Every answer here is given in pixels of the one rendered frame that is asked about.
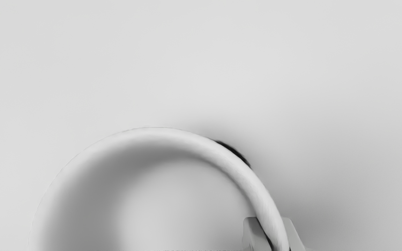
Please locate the white mug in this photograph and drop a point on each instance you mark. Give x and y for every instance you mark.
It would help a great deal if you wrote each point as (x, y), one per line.
(173, 143)

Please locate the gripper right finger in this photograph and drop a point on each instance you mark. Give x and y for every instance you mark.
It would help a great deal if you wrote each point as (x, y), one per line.
(294, 238)

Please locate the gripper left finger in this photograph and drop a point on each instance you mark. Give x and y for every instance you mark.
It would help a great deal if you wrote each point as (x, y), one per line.
(251, 237)

